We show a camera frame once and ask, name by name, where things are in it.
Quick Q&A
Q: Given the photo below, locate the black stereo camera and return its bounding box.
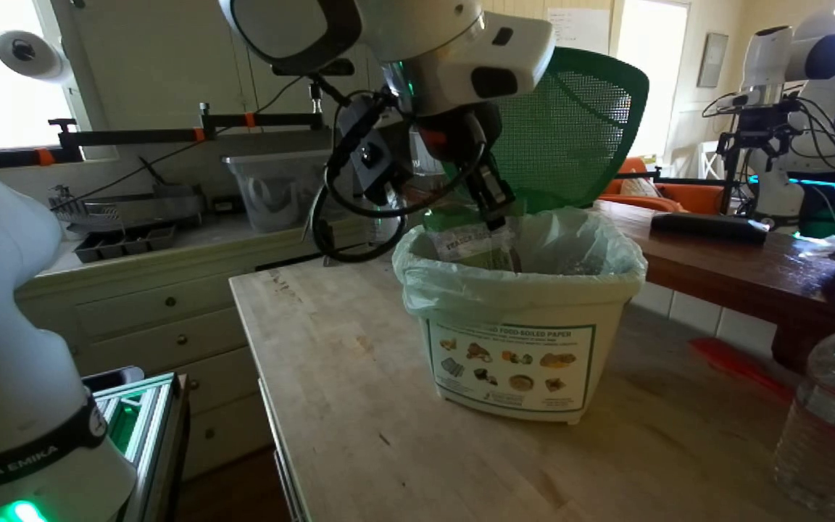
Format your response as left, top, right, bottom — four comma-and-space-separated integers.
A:
269, 55, 357, 81

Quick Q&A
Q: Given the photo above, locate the orange chair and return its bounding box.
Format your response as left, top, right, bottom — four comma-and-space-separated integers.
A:
599, 155, 731, 215

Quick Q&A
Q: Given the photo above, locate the white drawer cabinet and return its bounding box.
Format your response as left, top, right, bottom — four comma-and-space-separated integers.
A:
14, 229, 319, 481

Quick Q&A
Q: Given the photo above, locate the dark wooden table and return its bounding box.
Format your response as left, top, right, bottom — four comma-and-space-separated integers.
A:
595, 196, 835, 374

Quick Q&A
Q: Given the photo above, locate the gray cluttered tray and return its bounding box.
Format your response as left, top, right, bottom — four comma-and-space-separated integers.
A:
50, 183, 208, 263

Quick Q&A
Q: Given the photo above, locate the red long object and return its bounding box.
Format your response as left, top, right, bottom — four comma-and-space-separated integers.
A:
691, 335, 796, 403

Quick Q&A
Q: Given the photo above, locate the framed wall picture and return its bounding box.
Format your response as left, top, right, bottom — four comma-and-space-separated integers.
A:
695, 29, 731, 93

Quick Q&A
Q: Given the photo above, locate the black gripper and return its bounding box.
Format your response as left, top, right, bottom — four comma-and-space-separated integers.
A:
415, 102, 520, 234

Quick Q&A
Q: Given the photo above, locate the full water bottle red label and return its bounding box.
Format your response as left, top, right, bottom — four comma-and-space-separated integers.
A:
773, 309, 835, 516

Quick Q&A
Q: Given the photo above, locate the silver box with green light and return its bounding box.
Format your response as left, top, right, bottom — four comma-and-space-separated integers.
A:
77, 365, 189, 522

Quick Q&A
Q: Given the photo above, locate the black boom with orange clamps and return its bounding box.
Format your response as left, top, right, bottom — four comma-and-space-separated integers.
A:
0, 99, 328, 170

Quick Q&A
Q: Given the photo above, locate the round white wall fixture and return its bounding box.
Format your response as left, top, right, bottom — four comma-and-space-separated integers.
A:
0, 25, 67, 81

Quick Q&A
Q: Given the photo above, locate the white labelled trash can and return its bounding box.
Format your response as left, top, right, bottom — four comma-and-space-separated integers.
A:
419, 293, 628, 428

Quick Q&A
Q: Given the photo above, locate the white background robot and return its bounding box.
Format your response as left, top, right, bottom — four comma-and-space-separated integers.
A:
701, 17, 835, 225

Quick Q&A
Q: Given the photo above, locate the green trash can lid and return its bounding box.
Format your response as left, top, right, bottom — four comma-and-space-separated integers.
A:
454, 42, 653, 218

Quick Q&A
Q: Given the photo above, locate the clear plastic storage container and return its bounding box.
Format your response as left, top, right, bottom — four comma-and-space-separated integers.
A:
222, 147, 343, 234

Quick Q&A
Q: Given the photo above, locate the black flat case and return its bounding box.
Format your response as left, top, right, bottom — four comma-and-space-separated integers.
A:
650, 210, 773, 247

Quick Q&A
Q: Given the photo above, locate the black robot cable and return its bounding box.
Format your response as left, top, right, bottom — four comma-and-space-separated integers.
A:
305, 89, 499, 267

